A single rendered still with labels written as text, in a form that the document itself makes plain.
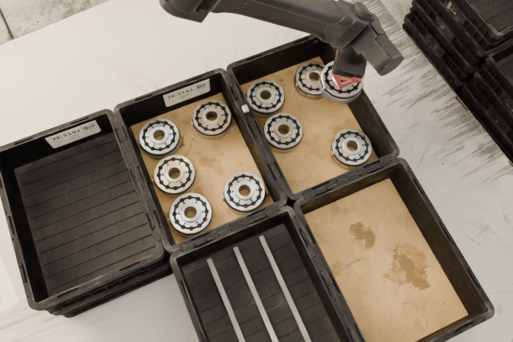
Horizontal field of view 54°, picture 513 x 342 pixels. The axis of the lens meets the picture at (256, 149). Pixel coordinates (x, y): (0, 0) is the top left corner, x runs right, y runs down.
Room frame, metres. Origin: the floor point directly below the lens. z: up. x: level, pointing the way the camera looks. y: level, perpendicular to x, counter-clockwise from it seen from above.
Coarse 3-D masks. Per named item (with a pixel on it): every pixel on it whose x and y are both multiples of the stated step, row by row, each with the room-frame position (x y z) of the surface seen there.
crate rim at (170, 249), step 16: (192, 80) 0.66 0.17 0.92; (224, 80) 0.66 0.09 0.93; (144, 96) 0.60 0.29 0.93; (240, 112) 0.57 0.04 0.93; (128, 144) 0.47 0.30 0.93; (256, 144) 0.49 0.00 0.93; (272, 176) 0.41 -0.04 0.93; (144, 192) 0.35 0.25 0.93; (272, 208) 0.33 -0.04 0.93; (160, 224) 0.28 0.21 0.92; (224, 224) 0.29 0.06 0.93; (192, 240) 0.25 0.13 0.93
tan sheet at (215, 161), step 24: (216, 96) 0.67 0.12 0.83; (192, 144) 0.52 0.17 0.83; (216, 144) 0.53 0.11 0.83; (240, 144) 0.53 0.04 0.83; (216, 168) 0.46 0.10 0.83; (240, 168) 0.47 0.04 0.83; (192, 192) 0.39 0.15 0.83; (216, 192) 0.40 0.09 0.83; (240, 192) 0.40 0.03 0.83; (168, 216) 0.33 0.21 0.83; (192, 216) 0.33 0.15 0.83; (216, 216) 0.33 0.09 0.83; (240, 216) 0.34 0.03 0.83
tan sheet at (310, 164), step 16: (256, 80) 0.73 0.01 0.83; (272, 80) 0.73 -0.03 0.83; (288, 80) 0.73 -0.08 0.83; (288, 96) 0.68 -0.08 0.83; (288, 112) 0.63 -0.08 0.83; (304, 112) 0.64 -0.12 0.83; (320, 112) 0.64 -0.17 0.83; (336, 112) 0.64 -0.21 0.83; (304, 128) 0.59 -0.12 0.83; (320, 128) 0.59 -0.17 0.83; (336, 128) 0.60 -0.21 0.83; (352, 128) 0.60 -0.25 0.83; (304, 144) 0.54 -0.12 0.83; (320, 144) 0.55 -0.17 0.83; (288, 160) 0.49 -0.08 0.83; (304, 160) 0.50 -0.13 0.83; (320, 160) 0.50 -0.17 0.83; (368, 160) 0.51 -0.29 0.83; (288, 176) 0.45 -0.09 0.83; (304, 176) 0.45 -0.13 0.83; (320, 176) 0.46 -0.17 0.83
